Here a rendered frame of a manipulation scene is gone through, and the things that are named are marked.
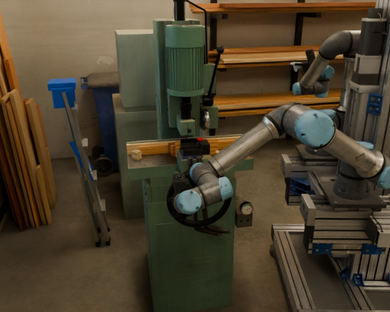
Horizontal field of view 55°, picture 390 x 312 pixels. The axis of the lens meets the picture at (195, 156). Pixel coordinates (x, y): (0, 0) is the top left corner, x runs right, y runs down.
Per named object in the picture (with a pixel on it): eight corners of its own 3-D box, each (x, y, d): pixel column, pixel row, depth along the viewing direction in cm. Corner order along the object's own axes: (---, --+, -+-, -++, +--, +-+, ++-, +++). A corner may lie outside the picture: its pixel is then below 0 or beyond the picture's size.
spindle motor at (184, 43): (169, 98, 171) (167, 26, 159) (164, 90, 187) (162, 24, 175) (207, 96, 174) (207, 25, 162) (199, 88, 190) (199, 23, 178)
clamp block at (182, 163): (180, 179, 167) (179, 160, 164) (176, 167, 180) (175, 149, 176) (212, 176, 170) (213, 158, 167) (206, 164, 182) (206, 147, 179)
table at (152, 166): (129, 189, 165) (127, 177, 162) (127, 163, 192) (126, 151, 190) (260, 177, 175) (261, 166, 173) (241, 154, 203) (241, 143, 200)
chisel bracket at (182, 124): (181, 138, 183) (180, 122, 180) (176, 130, 196) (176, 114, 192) (195, 137, 184) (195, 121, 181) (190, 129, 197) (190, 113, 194)
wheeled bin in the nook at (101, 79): (91, 180, 366) (79, 81, 330) (90, 160, 414) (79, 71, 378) (156, 172, 382) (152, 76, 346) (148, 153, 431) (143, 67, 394)
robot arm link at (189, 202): (207, 208, 120) (182, 218, 119) (201, 208, 131) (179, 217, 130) (199, 185, 121) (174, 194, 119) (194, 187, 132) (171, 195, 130)
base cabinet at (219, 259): (153, 317, 206) (145, 204, 179) (146, 254, 259) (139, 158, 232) (232, 306, 213) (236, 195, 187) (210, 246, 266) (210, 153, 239)
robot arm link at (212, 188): (219, 168, 133) (190, 178, 131) (232, 181, 123) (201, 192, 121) (223, 186, 137) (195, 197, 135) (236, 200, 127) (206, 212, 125)
